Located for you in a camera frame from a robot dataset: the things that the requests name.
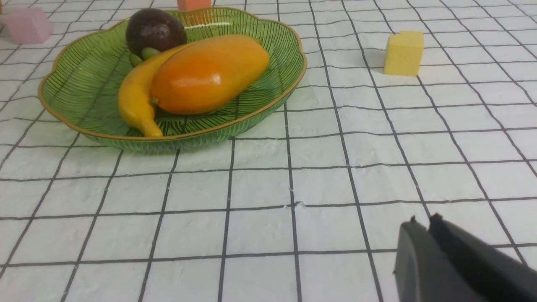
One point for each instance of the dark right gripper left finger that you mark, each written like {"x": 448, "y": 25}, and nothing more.
{"x": 423, "y": 272}

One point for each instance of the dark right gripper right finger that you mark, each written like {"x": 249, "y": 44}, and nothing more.
{"x": 491, "y": 273}

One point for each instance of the orange plastic mango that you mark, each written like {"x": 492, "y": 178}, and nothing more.
{"x": 208, "y": 74}

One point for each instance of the yellow plastic banana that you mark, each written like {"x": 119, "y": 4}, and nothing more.
{"x": 134, "y": 98}

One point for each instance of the dark purple mangosteen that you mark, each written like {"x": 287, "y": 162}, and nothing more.
{"x": 151, "y": 31}

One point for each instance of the white black grid tablecloth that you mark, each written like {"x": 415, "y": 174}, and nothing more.
{"x": 306, "y": 206}

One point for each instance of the yellow foam cube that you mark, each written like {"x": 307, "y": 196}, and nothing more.
{"x": 404, "y": 53}

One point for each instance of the orange foam cube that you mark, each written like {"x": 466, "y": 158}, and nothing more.
{"x": 191, "y": 5}

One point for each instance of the green glass leaf plate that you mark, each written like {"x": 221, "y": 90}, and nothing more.
{"x": 81, "y": 89}

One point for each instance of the pink foam cube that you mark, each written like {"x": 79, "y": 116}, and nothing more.
{"x": 28, "y": 26}

